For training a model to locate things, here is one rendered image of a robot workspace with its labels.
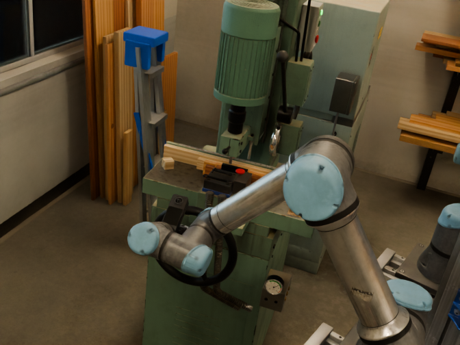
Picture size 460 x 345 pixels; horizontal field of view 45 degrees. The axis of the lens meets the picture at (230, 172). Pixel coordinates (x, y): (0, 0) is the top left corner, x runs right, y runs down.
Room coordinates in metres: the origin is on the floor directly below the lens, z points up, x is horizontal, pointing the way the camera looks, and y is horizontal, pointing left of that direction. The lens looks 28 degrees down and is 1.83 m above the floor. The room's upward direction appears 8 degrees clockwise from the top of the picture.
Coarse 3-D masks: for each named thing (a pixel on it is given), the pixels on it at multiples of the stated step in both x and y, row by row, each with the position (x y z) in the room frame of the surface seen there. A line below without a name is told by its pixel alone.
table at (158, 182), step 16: (160, 160) 1.79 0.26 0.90; (144, 176) 1.66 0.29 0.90; (160, 176) 1.67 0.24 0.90; (176, 176) 1.69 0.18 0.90; (192, 176) 1.70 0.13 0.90; (144, 192) 1.64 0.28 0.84; (160, 192) 1.63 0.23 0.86; (176, 192) 1.61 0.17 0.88; (192, 192) 1.60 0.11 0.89; (272, 208) 1.56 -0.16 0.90; (288, 208) 1.58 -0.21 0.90; (272, 224) 1.53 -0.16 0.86; (288, 224) 1.52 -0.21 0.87; (304, 224) 1.51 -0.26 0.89
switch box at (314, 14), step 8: (304, 8) 1.98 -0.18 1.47; (312, 8) 1.97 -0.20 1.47; (320, 8) 1.99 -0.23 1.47; (304, 16) 1.98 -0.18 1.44; (312, 16) 1.97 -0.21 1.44; (320, 16) 2.04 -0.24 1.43; (304, 24) 1.98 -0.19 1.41; (312, 24) 1.97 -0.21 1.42; (312, 32) 1.97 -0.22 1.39; (296, 40) 1.98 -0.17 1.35; (312, 40) 1.97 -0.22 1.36; (312, 48) 1.98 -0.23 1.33
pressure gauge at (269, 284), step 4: (272, 276) 1.48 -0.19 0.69; (276, 276) 1.48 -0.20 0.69; (268, 280) 1.46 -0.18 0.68; (272, 280) 1.46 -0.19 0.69; (276, 280) 1.46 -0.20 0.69; (280, 280) 1.47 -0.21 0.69; (268, 284) 1.47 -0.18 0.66; (272, 284) 1.46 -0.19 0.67; (276, 284) 1.46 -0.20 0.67; (280, 284) 1.46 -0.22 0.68; (268, 288) 1.47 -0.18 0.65; (272, 288) 1.46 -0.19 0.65; (276, 288) 1.46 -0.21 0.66; (280, 288) 1.46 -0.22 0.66; (268, 292) 1.46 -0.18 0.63; (272, 292) 1.46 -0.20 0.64; (276, 292) 1.46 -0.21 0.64; (280, 292) 1.45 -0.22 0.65
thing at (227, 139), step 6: (246, 126) 1.81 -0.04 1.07; (228, 132) 1.74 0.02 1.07; (246, 132) 1.77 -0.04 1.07; (222, 138) 1.70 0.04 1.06; (228, 138) 1.70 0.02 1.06; (234, 138) 1.69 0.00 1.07; (240, 138) 1.70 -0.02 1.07; (246, 138) 1.78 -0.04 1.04; (222, 144) 1.70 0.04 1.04; (228, 144) 1.70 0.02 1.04; (234, 144) 1.69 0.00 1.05; (240, 144) 1.70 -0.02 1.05; (246, 144) 1.80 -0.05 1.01; (228, 150) 1.70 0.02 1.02; (234, 150) 1.69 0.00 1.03; (240, 150) 1.70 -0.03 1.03; (234, 156) 1.69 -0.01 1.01
